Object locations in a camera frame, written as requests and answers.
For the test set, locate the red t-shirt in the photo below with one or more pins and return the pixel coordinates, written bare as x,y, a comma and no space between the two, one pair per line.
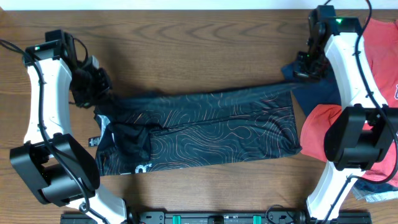
380,46

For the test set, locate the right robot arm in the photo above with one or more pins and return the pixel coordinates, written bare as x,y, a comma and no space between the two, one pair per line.
364,131

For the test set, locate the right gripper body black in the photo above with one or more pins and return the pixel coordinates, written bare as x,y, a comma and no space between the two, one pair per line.
314,66

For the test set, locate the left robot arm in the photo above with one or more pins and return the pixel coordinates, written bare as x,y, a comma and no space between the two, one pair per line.
51,162

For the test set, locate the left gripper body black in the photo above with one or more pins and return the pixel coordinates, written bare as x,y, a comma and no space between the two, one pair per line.
87,94

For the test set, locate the grey white garment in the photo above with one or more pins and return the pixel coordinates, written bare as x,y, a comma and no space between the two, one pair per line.
374,193

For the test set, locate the black orange-patterned jersey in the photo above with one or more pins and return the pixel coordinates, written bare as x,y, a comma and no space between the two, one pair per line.
152,132

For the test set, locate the navy blue garment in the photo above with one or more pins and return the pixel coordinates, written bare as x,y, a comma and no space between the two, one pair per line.
314,93

